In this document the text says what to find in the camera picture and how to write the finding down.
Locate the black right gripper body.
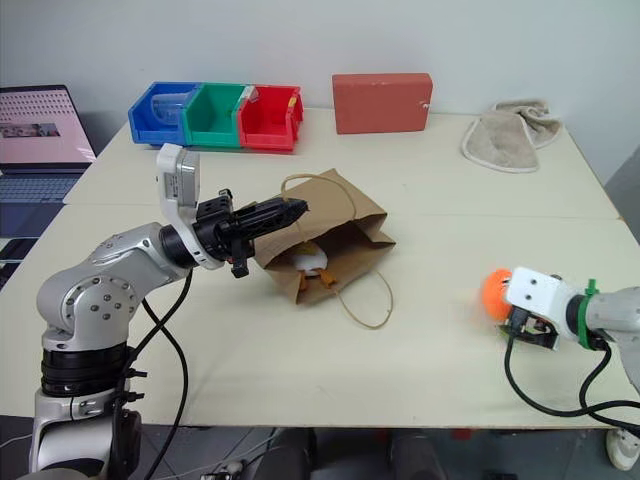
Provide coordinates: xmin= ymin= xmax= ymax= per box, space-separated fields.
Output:
xmin=496 ymin=305 xmax=561 ymax=352

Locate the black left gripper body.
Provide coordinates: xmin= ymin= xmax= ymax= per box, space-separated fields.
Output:
xmin=193 ymin=188 xmax=257 ymax=280

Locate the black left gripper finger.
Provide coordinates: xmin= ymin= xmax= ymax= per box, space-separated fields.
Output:
xmin=234 ymin=211 xmax=304 ymax=242
xmin=237 ymin=197 xmax=311 ymax=224

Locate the orange ball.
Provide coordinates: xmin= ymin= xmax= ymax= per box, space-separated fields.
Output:
xmin=480 ymin=268 xmax=516 ymax=321

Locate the brown paper bag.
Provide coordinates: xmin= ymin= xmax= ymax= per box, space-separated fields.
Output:
xmin=253 ymin=168 xmax=399 ymax=331

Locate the white duck plush toy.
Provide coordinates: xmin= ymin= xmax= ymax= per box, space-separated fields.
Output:
xmin=291 ymin=241 xmax=342 ymax=292

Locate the green right wrist clamp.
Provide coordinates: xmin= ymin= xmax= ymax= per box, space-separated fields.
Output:
xmin=572 ymin=278 xmax=610 ymax=352

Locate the red plastic bin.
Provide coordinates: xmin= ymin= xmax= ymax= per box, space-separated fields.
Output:
xmin=237 ymin=84 xmax=305 ymax=154

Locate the green plastic bin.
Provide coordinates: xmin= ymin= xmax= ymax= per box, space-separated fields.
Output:
xmin=180 ymin=82 xmax=250 ymax=149

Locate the blue plastic bin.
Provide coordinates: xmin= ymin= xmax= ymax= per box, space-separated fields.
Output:
xmin=127 ymin=81 xmax=203 ymax=148

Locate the clear plastic cup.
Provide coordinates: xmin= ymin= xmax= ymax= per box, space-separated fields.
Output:
xmin=149 ymin=92 xmax=193 ymax=129

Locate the red-brown rectangular box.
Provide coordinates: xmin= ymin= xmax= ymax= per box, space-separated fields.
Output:
xmin=331 ymin=72 xmax=434 ymax=136

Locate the white round object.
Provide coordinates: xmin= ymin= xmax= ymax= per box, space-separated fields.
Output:
xmin=606 ymin=428 xmax=640 ymax=472

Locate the beige towel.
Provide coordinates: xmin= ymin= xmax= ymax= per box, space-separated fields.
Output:
xmin=459 ymin=98 xmax=564 ymax=175

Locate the laptop with pink screen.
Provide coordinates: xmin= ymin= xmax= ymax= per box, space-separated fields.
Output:
xmin=0 ymin=84 xmax=98 ymax=205

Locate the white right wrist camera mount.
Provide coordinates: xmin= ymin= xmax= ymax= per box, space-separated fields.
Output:
xmin=503 ymin=266 xmax=577 ymax=332

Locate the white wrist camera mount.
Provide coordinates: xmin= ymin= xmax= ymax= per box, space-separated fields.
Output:
xmin=503 ymin=266 xmax=577 ymax=332
xmin=155 ymin=142 xmax=232 ymax=272

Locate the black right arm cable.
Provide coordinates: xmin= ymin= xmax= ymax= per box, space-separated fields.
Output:
xmin=503 ymin=310 xmax=640 ymax=432

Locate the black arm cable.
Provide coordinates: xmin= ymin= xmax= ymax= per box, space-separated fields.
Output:
xmin=503 ymin=310 xmax=640 ymax=432
xmin=106 ymin=272 xmax=194 ymax=480

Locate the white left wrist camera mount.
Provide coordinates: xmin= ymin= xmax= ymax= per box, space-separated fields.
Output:
xmin=155 ymin=142 xmax=232 ymax=272

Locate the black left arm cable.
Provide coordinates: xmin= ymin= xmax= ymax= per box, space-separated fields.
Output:
xmin=106 ymin=272 xmax=194 ymax=480

